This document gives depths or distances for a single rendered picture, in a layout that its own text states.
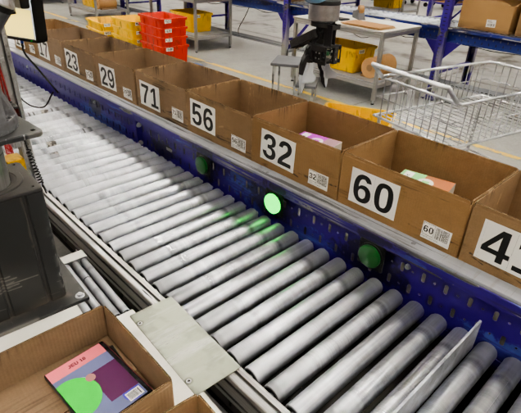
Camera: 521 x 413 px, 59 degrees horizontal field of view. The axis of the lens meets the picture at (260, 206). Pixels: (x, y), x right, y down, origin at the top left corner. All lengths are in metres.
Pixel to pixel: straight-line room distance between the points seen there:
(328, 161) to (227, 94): 0.77
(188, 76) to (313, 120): 0.81
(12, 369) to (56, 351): 0.09
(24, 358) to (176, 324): 0.34
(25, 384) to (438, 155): 1.27
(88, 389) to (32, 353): 0.15
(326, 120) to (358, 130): 0.15
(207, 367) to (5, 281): 0.51
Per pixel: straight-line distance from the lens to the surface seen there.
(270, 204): 1.55
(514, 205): 1.51
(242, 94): 2.10
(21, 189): 1.17
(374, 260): 1.34
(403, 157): 1.62
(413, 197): 1.29
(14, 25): 1.89
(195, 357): 1.12
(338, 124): 1.75
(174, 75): 2.36
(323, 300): 1.29
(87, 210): 1.72
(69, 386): 1.08
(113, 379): 1.06
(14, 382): 1.15
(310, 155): 1.47
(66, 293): 1.33
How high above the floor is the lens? 1.58
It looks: 30 degrees down
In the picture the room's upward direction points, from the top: 2 degrees clockwise
